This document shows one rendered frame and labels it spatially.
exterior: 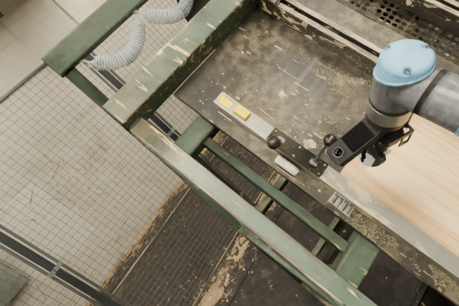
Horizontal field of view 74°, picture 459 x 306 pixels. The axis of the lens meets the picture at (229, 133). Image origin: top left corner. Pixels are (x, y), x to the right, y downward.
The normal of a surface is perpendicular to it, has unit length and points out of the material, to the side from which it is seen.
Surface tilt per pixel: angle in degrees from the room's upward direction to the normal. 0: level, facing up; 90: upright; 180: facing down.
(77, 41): 90
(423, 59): 39
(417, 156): 54
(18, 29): 90
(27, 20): 90
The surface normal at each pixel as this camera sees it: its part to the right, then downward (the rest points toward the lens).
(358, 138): -0.63, -0.19
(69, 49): 0.41, 0.05
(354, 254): -0.05, -0.35
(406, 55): -0.24, -0.50
